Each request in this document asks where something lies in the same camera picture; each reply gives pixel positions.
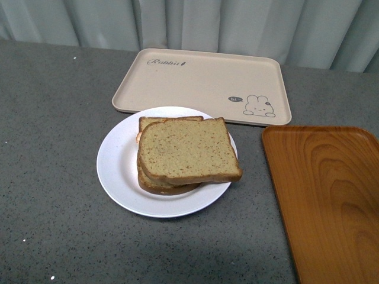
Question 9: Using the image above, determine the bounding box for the bread slice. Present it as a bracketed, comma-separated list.
[137, 116, 204, 195]
[137, 118, 242, 185]

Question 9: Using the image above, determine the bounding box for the white round plate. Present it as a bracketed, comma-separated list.
[97, 106, 230, 218]

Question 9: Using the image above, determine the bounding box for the fried egg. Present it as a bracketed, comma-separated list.
[136, 132, 142, 144]

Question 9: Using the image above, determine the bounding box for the pink rabbit tray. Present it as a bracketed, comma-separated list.
[112, 49, 292, 126]

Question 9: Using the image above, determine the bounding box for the brown wood-grain tray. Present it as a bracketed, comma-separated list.
[262, 126, 378, 283]

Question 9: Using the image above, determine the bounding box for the grey curtain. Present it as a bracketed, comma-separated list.
[1, 0, 378, 73]

